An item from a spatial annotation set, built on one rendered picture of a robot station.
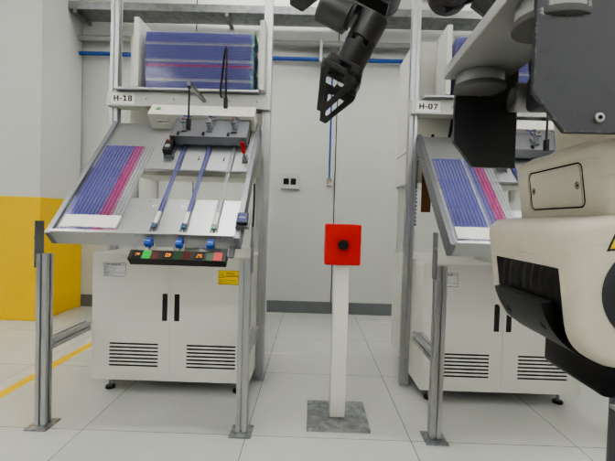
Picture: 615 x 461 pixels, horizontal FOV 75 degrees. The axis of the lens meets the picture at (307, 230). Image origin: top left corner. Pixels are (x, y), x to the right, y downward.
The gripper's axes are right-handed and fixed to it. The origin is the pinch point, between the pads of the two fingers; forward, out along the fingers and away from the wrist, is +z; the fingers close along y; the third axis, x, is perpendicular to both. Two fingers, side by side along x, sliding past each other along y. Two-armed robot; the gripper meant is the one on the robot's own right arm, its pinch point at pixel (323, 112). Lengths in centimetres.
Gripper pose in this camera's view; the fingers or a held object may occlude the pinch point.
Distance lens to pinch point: 79.0
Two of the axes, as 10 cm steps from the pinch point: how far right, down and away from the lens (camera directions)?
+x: 8.8, 4.8, -0.4
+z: -4.7, 8.8, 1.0
